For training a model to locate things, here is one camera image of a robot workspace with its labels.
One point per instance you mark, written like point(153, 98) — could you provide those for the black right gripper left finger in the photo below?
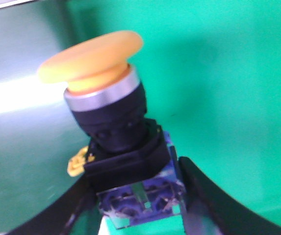
point(60, 217)

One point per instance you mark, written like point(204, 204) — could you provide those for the yellow mushroom push button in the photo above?
point(130, 162)

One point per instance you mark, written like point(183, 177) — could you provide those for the green conveyor belt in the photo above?
point(212, 74)

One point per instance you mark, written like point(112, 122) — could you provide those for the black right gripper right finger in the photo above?
point(231, 217)

